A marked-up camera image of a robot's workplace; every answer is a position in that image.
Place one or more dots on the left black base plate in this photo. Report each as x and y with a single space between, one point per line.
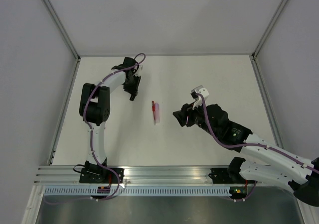
101 176

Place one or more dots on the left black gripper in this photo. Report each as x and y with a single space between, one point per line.
133 91

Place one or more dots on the red gel pen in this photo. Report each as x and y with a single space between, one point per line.
153 110

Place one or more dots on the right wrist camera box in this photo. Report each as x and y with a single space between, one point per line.
199 94

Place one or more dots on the white slotted cable duct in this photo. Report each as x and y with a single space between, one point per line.
222 191

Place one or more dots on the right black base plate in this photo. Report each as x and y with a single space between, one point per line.
221 176

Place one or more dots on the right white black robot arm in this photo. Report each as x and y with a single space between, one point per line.
291 172

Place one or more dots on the aluminium mounting rail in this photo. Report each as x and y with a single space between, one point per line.
134 175

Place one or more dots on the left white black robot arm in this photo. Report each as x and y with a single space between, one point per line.
95 107

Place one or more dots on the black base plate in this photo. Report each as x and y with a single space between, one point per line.
221 176
101 176

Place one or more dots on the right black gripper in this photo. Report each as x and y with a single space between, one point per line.
181 115

